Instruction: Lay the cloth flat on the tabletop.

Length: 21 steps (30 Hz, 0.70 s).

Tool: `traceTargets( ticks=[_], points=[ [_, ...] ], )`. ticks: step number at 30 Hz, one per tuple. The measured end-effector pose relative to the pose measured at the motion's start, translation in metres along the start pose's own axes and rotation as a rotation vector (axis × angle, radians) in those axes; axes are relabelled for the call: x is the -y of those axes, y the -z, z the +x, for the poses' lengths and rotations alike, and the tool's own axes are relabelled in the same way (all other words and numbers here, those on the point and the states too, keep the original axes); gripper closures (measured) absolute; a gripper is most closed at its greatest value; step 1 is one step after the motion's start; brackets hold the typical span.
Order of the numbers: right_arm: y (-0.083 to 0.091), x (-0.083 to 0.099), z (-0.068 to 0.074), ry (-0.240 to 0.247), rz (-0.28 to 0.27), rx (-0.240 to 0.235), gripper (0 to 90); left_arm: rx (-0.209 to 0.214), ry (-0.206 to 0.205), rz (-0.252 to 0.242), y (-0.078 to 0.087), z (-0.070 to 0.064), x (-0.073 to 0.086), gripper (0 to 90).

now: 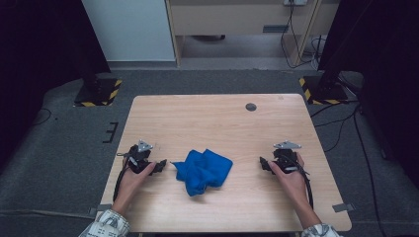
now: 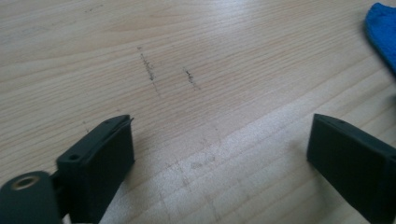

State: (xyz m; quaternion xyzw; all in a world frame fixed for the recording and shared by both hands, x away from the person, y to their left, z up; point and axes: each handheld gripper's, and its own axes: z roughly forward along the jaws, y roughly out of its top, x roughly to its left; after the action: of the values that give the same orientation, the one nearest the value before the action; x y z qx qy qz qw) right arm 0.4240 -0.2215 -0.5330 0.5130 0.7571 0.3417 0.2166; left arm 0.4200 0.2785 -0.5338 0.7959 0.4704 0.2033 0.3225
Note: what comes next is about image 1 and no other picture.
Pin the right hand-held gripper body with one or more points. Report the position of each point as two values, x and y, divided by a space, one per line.
285 156

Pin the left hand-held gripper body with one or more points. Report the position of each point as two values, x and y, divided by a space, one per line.
140 156

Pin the blue towel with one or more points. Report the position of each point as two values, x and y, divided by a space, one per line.
204 171

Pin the person's left hand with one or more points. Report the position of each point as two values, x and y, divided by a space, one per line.
133 184

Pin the person's right hand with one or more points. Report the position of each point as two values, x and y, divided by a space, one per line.
294 184

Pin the grey round table grommet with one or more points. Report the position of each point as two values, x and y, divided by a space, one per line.
251 107

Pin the grey tape strip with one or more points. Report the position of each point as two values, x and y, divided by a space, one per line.
343 207
100 209

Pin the black stand base hazard stripes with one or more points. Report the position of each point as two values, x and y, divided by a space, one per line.
324 90
99 92

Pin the white panel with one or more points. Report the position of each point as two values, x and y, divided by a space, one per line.
131 29

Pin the dark curtain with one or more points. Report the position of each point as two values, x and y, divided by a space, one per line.
42 59
385 49

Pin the light wooden desk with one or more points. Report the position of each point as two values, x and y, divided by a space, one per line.
230 18

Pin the white power strip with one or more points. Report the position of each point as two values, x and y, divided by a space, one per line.
295 2

